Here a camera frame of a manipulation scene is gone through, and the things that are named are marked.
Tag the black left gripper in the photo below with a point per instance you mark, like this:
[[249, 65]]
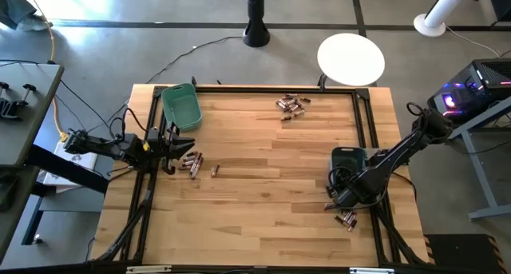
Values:
[[167, 146]]

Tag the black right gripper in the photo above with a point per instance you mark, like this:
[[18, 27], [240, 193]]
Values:
[[351, 190]]

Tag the silver and red battery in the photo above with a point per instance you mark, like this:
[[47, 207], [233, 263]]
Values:
[[339, 219]]

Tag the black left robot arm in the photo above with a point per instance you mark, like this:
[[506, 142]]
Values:
[[120, 148]]

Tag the green plastic bin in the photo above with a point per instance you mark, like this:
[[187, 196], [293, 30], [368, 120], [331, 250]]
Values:
[[181, 108]]

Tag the blue plastic bin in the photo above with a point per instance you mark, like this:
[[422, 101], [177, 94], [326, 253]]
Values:
[[346, 158]]

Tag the white printed booklet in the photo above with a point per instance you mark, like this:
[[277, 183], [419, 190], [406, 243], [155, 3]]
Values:
[[76, 160]]

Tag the black table beam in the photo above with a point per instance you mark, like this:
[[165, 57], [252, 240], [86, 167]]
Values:
[[68, 168]]

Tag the white round stool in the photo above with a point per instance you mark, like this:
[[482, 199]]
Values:
[[351, 59]]

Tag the black pole with base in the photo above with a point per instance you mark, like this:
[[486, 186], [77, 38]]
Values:
[[256, 22]]

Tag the black mat with striped edge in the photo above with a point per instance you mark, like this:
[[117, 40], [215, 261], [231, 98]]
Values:
[[463, 252]]

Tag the grey metal-legged table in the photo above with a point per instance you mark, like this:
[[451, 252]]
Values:
[[475, 162]]

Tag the grey side table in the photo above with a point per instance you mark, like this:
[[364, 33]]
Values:
[[12, 210], [24, 114]]

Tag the black screw clamp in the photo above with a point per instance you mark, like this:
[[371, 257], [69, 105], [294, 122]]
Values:
[[4, 106], [26, 91]]

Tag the computer tower with coloured lights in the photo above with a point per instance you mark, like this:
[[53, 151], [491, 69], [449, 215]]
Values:
[[471, 90]]

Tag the white pole with round base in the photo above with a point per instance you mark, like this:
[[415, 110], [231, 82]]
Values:
[[439, 10]]

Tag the black cabinet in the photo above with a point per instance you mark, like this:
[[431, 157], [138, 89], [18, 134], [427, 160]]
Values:
[[499, 2]]

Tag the silver metal bracket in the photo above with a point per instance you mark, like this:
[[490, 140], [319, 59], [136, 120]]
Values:
[[371, 271], [148, 269]]

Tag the black aluminium table frame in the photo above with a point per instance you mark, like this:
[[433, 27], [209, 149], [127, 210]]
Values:
[[259, 89]]

